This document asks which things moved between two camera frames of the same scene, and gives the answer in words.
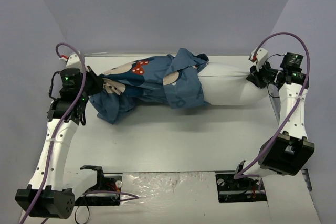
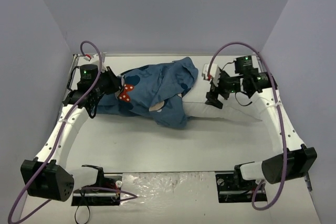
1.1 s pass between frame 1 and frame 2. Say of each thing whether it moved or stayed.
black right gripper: moved
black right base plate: stayed
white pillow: moved
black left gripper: moved
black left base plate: stayed
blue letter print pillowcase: moved
